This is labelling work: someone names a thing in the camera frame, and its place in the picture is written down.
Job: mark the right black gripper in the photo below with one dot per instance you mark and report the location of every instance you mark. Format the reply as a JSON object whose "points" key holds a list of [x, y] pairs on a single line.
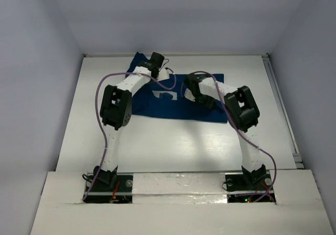
{"points": [[210, 103]]}

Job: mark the blue mickey mouse t-shirt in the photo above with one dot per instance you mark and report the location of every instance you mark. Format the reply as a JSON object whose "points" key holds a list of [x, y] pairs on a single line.
{"points": [[155, 102]]}

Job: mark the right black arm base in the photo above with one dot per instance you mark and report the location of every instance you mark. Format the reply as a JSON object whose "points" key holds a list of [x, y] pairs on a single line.
{"points": [[238, 191]]}

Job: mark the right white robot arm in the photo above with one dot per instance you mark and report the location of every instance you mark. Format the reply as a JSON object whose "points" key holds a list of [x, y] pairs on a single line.
{"points": [[242, 113]]}

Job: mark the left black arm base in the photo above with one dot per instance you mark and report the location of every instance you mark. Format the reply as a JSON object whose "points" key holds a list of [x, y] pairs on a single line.
{"points": [[119, 193]]}

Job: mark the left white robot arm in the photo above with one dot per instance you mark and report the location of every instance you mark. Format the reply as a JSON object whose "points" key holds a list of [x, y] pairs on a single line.
{"points": [[115, 110]]}

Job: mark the silver foil tape strip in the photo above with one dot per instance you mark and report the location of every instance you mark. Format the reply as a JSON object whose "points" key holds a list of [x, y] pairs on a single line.
{"points": [[178, 188]]}

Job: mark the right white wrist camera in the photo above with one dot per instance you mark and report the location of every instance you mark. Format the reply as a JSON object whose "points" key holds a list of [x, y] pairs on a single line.
{"points": [[189, 96]]}

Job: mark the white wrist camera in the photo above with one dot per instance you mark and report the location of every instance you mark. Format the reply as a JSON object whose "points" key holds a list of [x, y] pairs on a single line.
{"points": [[189, 96], [163, 75]]}

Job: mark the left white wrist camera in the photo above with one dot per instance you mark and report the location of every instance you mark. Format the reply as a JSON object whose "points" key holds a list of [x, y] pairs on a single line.
{"points": [[163, 75]]}

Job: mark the aluminium rail at table edge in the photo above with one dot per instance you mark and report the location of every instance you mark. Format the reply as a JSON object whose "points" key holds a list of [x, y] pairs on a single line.
{"points": [[282, 110]]}

